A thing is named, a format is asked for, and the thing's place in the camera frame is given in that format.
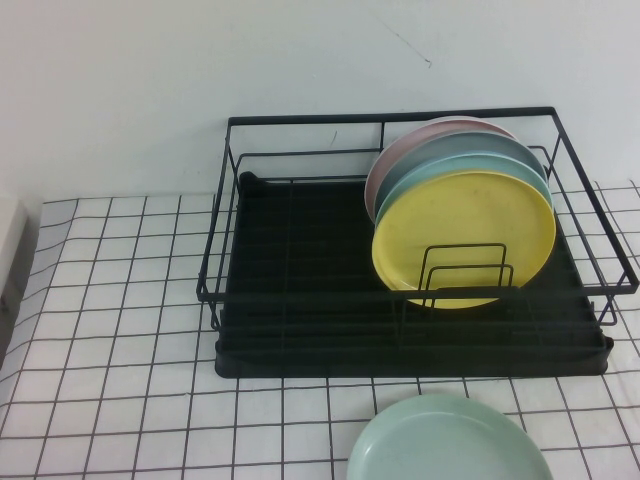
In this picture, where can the light blue plate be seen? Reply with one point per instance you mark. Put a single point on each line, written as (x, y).
(450, 167)

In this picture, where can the grey plate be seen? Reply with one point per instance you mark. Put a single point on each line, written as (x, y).
(450, 146)

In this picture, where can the pink plate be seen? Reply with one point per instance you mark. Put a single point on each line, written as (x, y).
(395, 150)

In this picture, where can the black plastic drip tray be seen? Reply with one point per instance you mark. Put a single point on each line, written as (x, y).
(310, 235)

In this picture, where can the mint green plate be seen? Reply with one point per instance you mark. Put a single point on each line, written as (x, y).
(440, 440)

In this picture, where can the white black grid tablecloth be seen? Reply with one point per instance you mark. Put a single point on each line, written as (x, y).
(120, 300)

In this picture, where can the yellow plate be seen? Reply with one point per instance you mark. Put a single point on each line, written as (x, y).
(475, 215)

